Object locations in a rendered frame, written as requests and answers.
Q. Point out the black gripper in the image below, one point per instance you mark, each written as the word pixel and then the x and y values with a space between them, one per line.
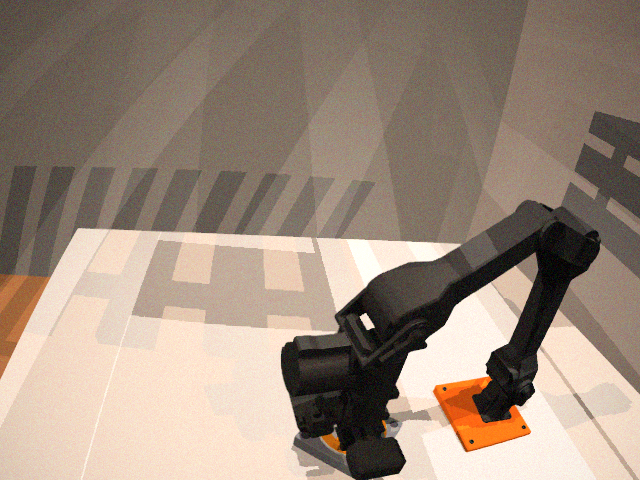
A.
pixel 368 454

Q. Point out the orange flat ring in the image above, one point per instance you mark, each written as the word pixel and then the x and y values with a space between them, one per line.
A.
pixel 332 441

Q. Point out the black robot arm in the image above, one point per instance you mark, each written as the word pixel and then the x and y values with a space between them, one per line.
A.
pixel 410 302

